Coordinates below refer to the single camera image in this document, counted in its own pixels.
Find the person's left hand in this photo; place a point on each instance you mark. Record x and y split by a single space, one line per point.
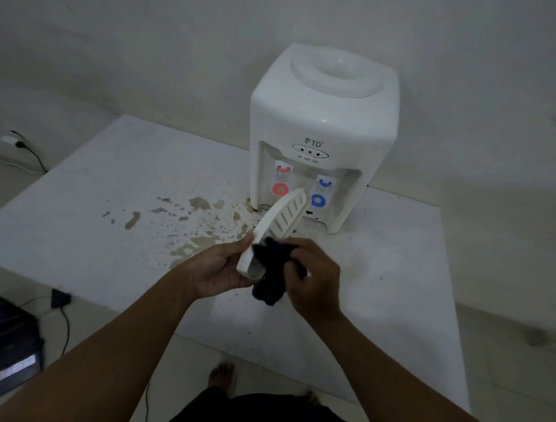
213 271

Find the person's right hand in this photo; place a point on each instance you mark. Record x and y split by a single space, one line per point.
317 282

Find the person's right thumb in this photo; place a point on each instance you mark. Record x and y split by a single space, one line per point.
292 278

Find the person's left thumb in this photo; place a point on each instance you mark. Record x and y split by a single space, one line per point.
241 244

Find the dark cleaning cloth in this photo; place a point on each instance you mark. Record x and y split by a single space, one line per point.
271 278

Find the white slotted drip tray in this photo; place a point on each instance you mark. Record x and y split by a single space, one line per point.
278 217

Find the person's left forearm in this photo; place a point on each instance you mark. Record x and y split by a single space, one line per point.
108 352

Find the person's right forearm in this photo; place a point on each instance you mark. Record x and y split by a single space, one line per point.
382 374

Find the brown liquid spill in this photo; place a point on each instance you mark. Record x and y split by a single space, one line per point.
204 226

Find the red water tap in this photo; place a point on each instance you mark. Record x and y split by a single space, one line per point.
281 188

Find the blue water tap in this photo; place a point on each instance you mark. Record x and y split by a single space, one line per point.
319 199

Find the person's left foot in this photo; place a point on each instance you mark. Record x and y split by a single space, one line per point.
220 376

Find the person's foot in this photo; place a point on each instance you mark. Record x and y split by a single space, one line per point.
312 398
220 376

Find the person's right foot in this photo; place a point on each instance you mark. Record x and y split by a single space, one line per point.
312 398

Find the black shorts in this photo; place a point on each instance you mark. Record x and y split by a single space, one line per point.
260 408

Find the white tabletop water dispenser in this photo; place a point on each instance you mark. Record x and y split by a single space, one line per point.
321 126

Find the black power adapter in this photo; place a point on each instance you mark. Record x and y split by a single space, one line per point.
61 298

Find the black electronic device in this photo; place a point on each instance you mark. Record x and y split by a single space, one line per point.
19 348

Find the white power strip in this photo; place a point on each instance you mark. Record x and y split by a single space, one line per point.
8 141

